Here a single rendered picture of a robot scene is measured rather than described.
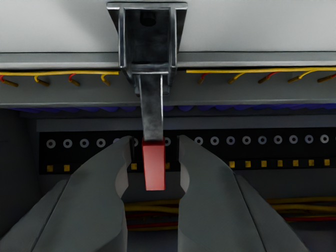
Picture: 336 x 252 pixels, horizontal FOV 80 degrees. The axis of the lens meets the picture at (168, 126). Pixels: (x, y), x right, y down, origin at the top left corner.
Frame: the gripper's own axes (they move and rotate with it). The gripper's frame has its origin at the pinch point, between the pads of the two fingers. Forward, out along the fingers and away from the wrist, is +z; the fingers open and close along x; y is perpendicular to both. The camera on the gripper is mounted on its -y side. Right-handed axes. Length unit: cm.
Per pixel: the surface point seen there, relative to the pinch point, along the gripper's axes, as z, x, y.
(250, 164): 9.0, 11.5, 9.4
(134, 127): 11.2, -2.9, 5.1
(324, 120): 11.5, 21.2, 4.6
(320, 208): 5.5, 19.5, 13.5
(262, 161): 9.2, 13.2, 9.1
